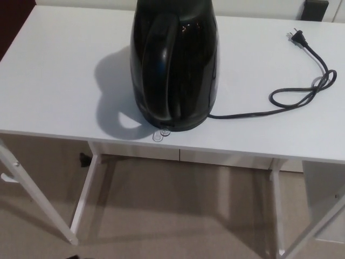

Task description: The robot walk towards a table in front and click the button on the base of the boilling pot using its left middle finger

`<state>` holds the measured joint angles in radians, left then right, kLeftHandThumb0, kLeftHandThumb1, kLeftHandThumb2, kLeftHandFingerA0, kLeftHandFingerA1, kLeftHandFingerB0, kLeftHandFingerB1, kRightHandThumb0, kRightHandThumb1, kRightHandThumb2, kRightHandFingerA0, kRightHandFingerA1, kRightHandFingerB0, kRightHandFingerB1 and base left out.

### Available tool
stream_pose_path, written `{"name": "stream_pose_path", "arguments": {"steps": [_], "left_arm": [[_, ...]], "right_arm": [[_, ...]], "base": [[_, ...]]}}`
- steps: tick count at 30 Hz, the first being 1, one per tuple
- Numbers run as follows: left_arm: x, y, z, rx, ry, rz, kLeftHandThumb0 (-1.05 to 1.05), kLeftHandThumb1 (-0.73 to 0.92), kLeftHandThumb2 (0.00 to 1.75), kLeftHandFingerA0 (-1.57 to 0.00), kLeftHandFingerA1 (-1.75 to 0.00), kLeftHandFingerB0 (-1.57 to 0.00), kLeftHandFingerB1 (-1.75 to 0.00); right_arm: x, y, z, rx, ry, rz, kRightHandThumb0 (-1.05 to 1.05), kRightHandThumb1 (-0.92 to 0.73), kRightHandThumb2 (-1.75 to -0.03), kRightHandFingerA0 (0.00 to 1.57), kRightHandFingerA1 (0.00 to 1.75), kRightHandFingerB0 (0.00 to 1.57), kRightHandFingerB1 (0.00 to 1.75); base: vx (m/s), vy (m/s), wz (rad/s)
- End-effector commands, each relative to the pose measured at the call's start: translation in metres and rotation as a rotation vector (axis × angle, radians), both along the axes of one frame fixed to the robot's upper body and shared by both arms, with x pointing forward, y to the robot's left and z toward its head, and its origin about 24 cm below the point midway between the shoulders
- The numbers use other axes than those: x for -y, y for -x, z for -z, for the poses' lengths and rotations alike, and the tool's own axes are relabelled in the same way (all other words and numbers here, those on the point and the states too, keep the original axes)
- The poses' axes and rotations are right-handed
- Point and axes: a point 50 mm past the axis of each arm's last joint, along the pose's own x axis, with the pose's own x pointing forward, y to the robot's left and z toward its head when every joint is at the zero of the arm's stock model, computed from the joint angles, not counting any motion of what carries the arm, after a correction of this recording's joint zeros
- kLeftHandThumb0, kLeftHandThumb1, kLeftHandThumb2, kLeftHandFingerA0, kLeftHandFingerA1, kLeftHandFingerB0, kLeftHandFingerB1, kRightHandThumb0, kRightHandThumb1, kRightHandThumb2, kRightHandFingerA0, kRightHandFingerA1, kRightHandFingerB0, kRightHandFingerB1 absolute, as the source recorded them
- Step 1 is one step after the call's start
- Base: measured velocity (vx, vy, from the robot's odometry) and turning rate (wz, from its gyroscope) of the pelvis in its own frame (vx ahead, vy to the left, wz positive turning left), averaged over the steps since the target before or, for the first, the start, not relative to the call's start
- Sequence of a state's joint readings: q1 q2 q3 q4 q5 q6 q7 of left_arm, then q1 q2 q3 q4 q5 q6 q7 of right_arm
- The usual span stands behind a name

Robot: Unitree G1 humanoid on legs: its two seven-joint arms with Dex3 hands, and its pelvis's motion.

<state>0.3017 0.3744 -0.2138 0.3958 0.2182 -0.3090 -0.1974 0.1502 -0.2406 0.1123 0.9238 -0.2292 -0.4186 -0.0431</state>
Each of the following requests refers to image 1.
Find black kettle power base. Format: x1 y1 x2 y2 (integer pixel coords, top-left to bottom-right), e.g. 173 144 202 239
150 114 210 133

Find black floor door stop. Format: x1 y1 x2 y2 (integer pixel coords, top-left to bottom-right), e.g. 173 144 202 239
78 152 91 166

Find white hook on table leg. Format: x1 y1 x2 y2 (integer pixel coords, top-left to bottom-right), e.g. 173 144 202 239
0 172 17 186

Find white cabinet with doors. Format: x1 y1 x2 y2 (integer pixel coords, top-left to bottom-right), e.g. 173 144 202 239
86 0 345 174

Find black electric kettle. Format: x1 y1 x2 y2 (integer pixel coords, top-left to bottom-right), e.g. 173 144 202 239
129 0 223 125

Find clear plastic switch lever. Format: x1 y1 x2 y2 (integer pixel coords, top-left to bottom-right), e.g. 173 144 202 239
151 128 171 142

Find white table with metal frame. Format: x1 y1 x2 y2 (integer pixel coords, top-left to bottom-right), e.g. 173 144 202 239
0 5 345 259

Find black power cord with plug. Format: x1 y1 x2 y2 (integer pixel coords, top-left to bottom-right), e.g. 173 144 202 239
208 25 338 120

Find black rectangular cabinet handle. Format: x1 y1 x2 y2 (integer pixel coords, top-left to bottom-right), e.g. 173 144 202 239
301 0 328 21

